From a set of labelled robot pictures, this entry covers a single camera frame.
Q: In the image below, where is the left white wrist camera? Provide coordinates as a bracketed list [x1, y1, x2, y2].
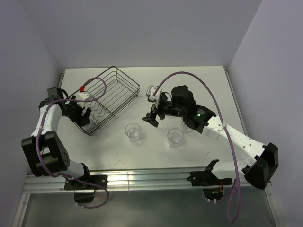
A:
[75, 92, 93, 110]

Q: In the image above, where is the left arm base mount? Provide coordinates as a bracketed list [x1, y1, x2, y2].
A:
[64, 174, 109, 204]

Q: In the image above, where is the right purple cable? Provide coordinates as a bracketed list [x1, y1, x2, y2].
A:
[152, 71, 242, 223]

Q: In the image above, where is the aluminium mounting rail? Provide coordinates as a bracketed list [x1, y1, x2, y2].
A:
[23, 167, 272, 194]

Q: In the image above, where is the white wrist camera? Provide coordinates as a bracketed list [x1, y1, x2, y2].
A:
[146, 85, 162, 106]
[75, 92, 93, 110]

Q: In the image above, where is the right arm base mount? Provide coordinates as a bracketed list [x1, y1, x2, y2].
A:
[187, 171, 233, 187]

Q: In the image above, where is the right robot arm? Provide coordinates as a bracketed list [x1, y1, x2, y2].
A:
[142, 85, 278, 190]

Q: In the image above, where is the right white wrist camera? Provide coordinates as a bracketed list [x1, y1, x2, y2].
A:
[146, 85, 162, 106]

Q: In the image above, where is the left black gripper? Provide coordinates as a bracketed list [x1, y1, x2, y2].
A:
[62, 96, 91, 126]

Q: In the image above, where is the clear glass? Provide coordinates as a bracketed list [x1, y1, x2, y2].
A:
[125, 123, 142, 143]
[167, 128, 184, 148]
[180, 118, 192, 134]

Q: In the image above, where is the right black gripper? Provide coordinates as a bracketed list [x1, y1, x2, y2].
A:
[142, 95, 186, 127]

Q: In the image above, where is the black wire dish rack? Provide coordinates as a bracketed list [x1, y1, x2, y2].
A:
[79, 66, 140, 136]

